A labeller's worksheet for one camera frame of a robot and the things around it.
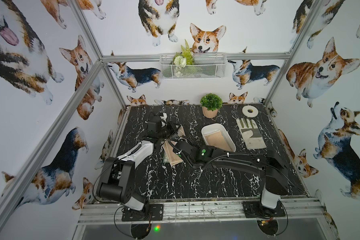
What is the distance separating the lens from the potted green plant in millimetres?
1025

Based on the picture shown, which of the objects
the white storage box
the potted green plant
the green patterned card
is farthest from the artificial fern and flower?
the green patterned card

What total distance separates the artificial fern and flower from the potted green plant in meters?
0.26

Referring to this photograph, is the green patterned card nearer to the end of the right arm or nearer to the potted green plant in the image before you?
the potted green plant

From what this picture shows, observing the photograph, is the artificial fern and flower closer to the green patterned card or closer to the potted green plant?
the potted green plant

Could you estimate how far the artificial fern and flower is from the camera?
80 centimetres

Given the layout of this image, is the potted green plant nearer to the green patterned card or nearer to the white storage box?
the white storage box

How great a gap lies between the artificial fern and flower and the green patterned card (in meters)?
0.57

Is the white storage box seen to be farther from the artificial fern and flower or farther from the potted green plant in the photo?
the artificial fern and flower

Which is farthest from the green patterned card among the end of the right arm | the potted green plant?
the end of the right arm

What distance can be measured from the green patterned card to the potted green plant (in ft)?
0.69

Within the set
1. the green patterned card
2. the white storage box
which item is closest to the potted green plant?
the white storage box

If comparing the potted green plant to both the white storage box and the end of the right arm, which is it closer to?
the white storage box

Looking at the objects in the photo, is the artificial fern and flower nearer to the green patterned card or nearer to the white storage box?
the white storage box

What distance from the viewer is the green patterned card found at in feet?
3.27
